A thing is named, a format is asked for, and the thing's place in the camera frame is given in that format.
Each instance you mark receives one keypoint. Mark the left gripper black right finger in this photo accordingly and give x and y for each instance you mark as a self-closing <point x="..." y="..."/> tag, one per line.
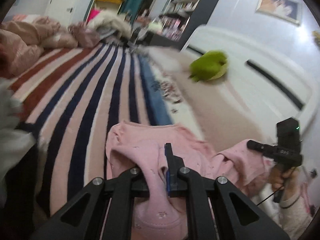
<point x="216" y="209"/>

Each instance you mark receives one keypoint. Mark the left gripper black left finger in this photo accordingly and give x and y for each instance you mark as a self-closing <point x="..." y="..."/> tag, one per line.
<point x="103" y="209"/>

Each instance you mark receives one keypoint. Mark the person's right forearm sleeve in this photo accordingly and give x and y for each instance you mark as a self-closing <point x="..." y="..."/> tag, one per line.
<point x="294" y="218"/>

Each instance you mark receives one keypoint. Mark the person's right hand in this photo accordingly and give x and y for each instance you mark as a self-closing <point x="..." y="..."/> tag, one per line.
<point x="287" y="181"/>

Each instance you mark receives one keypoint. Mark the white bed headboard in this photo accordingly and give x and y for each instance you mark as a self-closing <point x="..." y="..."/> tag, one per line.
<point x="274" y="87"/>

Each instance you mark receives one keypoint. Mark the beige ribbed bed cover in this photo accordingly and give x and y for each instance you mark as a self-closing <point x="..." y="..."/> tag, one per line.
<point x="222" y="115"/>

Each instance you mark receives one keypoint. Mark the black garment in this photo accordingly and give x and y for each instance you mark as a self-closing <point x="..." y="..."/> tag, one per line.
<point x="20" y="181"/>

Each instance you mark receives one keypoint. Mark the grey-green garment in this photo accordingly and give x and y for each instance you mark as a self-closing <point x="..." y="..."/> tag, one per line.
<point x="15" y="143"/>

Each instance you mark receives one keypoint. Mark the green plush toy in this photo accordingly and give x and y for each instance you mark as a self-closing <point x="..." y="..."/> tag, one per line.
<point x="210" y="66"/>

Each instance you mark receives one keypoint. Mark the striped fleece blanket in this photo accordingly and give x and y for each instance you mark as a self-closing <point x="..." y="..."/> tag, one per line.
<point x="72" y="98"/>

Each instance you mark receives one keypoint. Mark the mauve satin pillow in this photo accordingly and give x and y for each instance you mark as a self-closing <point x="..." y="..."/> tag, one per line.
<point x="86" y="37"/>

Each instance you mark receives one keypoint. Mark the dark bookshelf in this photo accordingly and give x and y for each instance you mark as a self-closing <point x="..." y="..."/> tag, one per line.
<point x="179" y="19"/>

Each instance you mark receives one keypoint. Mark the dark red garment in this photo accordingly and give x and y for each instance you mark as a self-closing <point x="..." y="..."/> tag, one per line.
<point x="4" y="66"/>

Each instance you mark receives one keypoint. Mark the beige crumpled duvet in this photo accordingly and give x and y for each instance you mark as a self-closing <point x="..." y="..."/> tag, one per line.
<point x="24" y="42"/>

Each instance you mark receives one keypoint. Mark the cream coat pile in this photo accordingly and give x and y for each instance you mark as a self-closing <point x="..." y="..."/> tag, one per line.
<point x="109" y="19"/>

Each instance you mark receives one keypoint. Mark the white door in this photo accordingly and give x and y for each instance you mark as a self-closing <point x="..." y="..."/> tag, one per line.
<point x="60" y="10"/>

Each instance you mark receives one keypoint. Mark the framed wall picture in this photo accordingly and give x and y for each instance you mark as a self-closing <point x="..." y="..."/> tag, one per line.
<point x="288" y="10"/>

